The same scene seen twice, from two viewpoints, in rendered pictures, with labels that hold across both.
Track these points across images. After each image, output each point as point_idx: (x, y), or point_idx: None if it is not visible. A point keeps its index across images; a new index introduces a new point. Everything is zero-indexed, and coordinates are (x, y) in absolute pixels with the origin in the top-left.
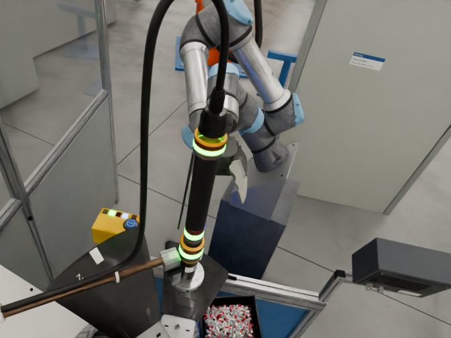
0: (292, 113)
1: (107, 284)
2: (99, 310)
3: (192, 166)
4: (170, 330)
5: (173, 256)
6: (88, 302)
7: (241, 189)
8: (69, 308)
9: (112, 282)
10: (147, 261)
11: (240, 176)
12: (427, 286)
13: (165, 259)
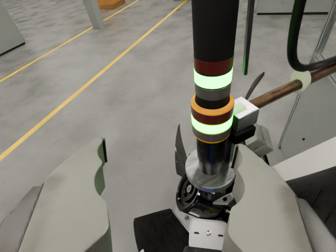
0: None
1: (311, 189)
2: (299, 181)
3: (321, 233)
4: (215, 230)
5: (235, 105)
6: (317, 177)
7: (90, 145)
8: (332, 167)
9: (308, 193)
10: (269, 97)
11: (68, 182)
12: None
13: (245, 102)
